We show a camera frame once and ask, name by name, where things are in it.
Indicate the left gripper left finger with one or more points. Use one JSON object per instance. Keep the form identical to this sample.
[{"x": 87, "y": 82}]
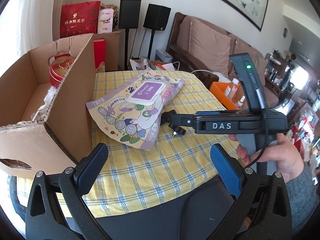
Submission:
[{"x": 89, "y": 168}]

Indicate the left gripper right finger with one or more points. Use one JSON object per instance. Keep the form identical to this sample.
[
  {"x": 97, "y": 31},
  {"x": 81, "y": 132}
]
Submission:
[{"x": 229, "y": 169}]

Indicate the wet wipes pack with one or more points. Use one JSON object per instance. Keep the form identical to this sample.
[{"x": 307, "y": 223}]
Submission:
[{"x": 131, "y": 114}]

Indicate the white fluffy duster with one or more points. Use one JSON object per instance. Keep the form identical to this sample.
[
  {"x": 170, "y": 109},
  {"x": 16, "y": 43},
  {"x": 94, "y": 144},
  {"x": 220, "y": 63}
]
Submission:
[{"x": 42, "y": 111}]

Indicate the red round tin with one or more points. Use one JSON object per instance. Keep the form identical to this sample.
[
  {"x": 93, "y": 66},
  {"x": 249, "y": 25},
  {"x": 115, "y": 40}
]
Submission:
[{"x": 59, "y": 66}]

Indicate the grey sleeve forearm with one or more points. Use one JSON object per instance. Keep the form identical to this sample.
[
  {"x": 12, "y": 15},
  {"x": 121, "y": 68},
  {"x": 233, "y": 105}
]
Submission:
[{"x": 303, "y": 199}]

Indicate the person right hand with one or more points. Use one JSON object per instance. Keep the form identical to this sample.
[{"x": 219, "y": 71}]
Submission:
[{"x": 288, "y": 159}]

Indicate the orange cardboard box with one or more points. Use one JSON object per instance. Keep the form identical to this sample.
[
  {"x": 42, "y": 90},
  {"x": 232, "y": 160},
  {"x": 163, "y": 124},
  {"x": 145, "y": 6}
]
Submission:
[{"x": 218, "y": 89}]

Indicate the large open cardboard box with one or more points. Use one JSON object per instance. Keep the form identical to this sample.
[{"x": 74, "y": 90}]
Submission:
[{"x": 47, "y": 136}]

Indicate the brown sofa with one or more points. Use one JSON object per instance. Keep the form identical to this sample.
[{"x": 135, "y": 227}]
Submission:
[{"x": 199, "y": 44}]

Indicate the cluttered open box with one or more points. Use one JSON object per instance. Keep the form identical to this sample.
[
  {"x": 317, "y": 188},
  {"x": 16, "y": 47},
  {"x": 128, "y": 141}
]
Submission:
[{"x": 143, "y": 63}]

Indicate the red cookie gift box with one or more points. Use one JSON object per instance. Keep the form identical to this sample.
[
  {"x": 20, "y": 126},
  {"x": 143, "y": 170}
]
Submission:
[{"x": 99, "y": 46}]

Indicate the red tea gift bag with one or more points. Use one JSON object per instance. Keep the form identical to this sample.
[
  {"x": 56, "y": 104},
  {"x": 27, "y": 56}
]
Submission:
[{"x": 79, "y": 18}]

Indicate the pink tissue pack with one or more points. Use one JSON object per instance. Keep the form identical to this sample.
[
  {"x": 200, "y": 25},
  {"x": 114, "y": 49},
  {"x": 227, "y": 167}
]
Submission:
[{"x": 105, "y": 21}]

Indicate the right black speaker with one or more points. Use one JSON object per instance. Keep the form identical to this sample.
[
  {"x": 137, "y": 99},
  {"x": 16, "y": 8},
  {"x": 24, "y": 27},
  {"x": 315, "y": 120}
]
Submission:
[{"x": 157, "y": 17}]

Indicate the black speaker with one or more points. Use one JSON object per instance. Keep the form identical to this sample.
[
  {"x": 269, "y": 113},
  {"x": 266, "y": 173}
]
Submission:
[
  {"x": 157, "y": 17},
  {"x": 129, "y": 14}
]

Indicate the left black speaker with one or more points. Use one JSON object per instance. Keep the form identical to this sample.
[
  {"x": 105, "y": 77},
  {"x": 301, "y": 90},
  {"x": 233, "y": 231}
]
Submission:
[{"x": 129, "y": 14}]

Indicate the white charger with cable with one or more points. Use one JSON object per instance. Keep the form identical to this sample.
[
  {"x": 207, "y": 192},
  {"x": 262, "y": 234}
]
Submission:
[{"x": 219, "y": 76}]

